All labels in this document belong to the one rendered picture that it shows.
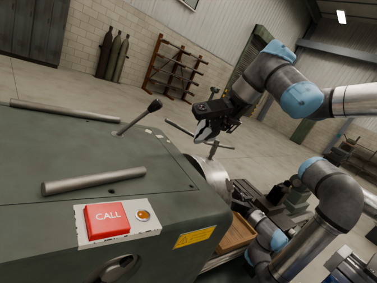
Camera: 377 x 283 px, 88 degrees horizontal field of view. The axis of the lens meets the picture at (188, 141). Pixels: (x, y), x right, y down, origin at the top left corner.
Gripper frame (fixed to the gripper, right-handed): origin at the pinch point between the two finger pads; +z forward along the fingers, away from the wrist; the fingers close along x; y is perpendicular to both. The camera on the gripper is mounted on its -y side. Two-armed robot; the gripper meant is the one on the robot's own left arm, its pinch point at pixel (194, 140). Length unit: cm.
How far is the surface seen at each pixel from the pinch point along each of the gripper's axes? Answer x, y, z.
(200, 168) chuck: -5.6, 6.1, 8.1
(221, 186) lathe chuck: -13.2, 12.7, 8.3
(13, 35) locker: 532, -87, 280
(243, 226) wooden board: -23, 54, 38
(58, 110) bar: 14.8, -36.6, 10.9
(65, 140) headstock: 1.0, -35.4, 7.4
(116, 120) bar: 14.9, -19.8, 11.0
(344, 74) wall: 576, 1382, -154
